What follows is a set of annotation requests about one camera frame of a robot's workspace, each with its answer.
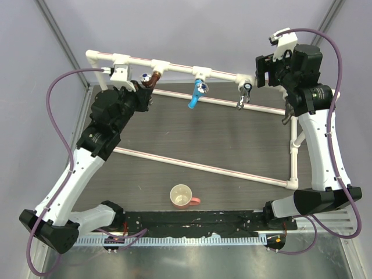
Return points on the pink mug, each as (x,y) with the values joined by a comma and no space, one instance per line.
(181,197)

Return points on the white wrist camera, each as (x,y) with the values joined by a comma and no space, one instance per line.
(283,43)
(120,76)

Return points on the brown faucet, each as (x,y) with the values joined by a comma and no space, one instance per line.
(150,80)

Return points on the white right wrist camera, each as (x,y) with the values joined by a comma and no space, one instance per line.
(283,43)

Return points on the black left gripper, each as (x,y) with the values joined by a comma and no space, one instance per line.
(142,96)

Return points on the dark bronze lever faucet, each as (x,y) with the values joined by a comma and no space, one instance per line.
(289,112)

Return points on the white PVC pipe frame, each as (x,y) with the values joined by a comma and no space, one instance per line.
(211,145)

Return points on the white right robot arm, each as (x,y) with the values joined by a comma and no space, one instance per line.
(310,102)

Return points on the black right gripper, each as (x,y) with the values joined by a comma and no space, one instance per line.
(265,64)

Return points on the blue plastic faucet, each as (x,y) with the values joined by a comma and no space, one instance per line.
(200,89)

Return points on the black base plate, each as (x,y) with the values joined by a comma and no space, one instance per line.
(198,224)

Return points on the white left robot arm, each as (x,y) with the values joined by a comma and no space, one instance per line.
(53,220)

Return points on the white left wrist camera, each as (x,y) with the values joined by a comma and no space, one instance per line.
(120,76)

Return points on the chrome faucet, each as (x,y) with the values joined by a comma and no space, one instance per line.
(244,95)

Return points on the slotted cable duct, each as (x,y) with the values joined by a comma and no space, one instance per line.
(213,240)

